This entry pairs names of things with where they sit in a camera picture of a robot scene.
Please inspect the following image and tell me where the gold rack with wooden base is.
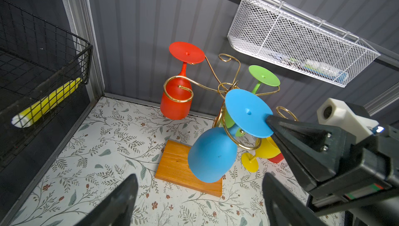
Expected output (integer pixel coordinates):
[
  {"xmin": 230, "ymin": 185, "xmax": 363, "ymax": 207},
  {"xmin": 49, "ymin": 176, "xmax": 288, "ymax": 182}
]
[{"xmin": 155, "ymin": 53, "xmax": 299, "ymax": 198}]

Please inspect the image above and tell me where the blue wine glass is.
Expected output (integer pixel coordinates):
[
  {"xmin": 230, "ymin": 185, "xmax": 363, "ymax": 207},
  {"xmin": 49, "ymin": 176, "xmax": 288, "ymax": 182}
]
[{"xmin": 188, "ymin": 89, "xmax": 273, "ymax": 183}]

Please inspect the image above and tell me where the green wine glass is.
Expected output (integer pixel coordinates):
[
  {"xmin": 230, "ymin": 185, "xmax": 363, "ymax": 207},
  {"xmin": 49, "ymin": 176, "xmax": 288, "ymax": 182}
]
[{"xmin": 225, "ymin": 65, "xmax": 281, "ymax": 137}]

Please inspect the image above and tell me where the red pen cup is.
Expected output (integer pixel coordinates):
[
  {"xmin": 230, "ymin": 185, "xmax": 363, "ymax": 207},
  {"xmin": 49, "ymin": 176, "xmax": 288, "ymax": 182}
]
[{"xmin": 268, "ymin": 153, "xmax": 284, "ymax": 164}]

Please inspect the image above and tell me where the red-orange wine glass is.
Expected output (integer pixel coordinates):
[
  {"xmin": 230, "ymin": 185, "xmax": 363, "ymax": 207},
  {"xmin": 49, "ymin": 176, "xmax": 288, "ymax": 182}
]
[{"xmin": 160, "ymin": 42, "xmax": 205, "ymax": 120}]

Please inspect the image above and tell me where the yellow marker in basket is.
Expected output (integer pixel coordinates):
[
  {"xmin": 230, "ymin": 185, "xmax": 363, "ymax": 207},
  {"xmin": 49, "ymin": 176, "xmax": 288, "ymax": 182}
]
[{"xmin": 11, "ymin": 77, "xmax": 82, "ymax": 128}]

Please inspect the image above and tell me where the yellow wine glass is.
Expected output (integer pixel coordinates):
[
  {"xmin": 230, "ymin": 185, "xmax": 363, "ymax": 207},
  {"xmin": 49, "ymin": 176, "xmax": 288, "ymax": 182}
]
[{"xmin": 241, "ymin": 137, "xmax": 281, "ymax": 173}]

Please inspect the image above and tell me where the white wire mesh basket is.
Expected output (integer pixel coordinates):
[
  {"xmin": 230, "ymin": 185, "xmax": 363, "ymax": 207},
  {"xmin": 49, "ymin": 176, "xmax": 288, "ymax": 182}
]
[{"xmin": 228, "ymin": 0, "xmax": 380, "ymax": 88}]

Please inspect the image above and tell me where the black wire basket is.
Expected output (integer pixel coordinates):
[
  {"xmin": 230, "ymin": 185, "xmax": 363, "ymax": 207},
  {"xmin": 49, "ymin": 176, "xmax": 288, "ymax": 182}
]
[{"xmin": 1, "ymin": 0, "xmax": 92, "ymax": 168}]

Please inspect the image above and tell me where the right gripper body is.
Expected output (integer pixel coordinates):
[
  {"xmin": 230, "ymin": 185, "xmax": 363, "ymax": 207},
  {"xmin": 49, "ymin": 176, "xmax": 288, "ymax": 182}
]
[{"xmin": 307, "ymin": 98, "xmax": 399, "ymax": 217}]

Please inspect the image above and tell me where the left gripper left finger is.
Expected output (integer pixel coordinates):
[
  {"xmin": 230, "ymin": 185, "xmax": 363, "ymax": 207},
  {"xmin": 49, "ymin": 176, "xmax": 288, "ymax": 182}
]
[{"xmin": 77, "ymin": 174, "xmax": 138, "ymax": 226}]

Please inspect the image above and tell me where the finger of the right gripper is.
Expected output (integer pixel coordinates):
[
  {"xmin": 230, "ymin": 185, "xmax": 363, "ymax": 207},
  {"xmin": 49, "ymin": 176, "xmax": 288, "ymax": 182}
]
[
  {"xmin": 281, "ymin": 140, "xmax": 348, "ymax": 191},
  {"xmin": 266, "ymin": 115, "xmax": 346, "ymax": 154}
]

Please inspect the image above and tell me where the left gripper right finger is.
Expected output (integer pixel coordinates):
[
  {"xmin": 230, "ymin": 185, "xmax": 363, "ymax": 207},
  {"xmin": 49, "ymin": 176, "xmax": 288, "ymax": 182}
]
[{"xmin": 262, "ymin": 173, "xmax": 325, "ymax": 226}]

